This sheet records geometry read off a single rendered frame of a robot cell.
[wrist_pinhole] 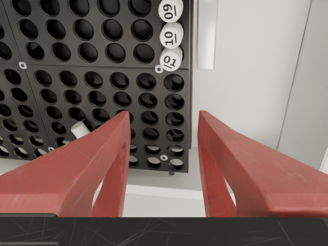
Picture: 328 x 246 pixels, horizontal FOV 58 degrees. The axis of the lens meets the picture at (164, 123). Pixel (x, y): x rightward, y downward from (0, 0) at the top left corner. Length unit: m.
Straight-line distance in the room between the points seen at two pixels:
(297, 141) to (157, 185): 0.12
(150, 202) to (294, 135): 0.30
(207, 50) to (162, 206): 0.32
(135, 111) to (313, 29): 0.13
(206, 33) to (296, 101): 0.09
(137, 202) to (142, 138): 0.29
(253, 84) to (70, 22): 0.15
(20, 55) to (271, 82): 0.19
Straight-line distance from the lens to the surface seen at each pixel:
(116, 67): 0.19
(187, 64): 0.18
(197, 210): 0.49
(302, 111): 0.24
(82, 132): 0.22
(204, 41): 0.23
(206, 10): 0.23
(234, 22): 0.24
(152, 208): 0.51
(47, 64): 0.21
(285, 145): 0.28
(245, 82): 0.26
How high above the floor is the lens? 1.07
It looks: 54 degrees down
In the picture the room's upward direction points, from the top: 165 degrees counter-clockwise
